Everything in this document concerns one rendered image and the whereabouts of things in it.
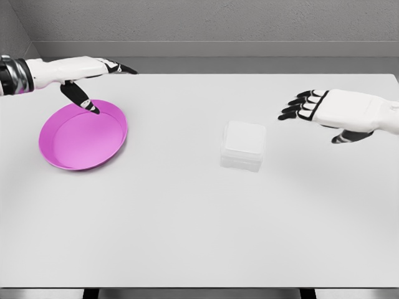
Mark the pink round plate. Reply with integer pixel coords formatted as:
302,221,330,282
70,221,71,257
39,99,128,172

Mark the translucent white lidded box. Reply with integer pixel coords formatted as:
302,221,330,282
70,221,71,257
219,120,267,174

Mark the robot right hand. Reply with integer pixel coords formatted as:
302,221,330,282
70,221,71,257
277,89,380,145

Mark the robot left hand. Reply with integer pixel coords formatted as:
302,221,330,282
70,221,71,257
53,55,138,115

